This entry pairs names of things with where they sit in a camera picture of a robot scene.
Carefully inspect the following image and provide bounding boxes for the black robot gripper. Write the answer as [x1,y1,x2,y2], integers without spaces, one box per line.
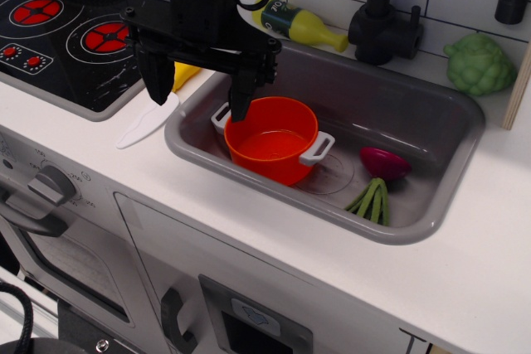
[120,0,281,123]

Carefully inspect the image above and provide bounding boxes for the black braided cable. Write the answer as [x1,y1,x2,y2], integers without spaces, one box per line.
[0,282,35,349]

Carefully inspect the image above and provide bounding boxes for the grey dishwasher control panel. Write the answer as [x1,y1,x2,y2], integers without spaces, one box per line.
[198,274,314,354]

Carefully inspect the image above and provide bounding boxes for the purple toy beet green leaves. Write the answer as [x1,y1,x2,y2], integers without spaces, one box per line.
[344,147,412,226]

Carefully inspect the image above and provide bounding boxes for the black cabinet door handle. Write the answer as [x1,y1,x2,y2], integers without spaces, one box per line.
[160,288,197,354]

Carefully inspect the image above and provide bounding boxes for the black toy stovetop red burners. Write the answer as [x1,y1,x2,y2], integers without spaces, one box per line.
[1,0,155,122]

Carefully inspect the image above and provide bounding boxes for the orange toy pot white handles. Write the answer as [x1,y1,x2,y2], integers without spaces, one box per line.
[211,96,335,186]

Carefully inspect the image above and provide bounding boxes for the white toy knife yellow handle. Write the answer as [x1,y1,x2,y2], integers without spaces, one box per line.
[115,62,202,149]

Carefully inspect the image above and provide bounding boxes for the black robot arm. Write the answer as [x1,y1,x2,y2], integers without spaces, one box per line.
[121,0,281,122]

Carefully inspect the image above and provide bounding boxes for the grey oven door handle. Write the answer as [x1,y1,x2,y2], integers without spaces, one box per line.
[1,188,69,237]

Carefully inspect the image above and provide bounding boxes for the black toy faucet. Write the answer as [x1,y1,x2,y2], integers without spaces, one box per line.
[348,0,528,65]

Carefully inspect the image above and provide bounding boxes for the grey oven knob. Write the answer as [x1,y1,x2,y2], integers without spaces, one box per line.
[27,165,76,206]

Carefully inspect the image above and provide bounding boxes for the green toy artichoke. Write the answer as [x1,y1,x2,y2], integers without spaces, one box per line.
[443,33,518,96]

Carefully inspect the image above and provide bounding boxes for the yellow green toy oil bottle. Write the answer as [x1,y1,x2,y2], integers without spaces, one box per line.
[251,0,349,52]

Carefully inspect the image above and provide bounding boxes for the grey plastic sink basin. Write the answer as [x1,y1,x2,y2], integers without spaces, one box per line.
[164,41,485,245]

